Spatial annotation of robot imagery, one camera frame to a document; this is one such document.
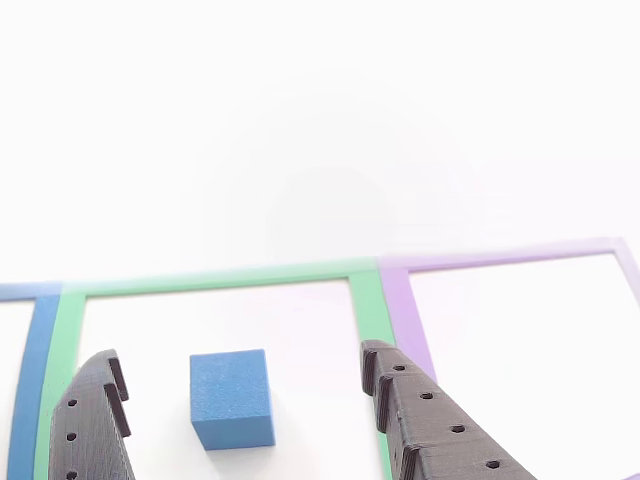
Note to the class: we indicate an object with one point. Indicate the purple tape square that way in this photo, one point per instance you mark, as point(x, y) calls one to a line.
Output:
point(405, 310)

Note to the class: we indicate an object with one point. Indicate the green tape square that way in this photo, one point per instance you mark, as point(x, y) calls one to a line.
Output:
point(65, 325)

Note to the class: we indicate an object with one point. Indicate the small blue cube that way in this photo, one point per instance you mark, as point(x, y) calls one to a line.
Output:
point(230, 390)

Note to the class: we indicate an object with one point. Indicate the blue tape square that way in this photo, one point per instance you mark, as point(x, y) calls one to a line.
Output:
point(32, 375)

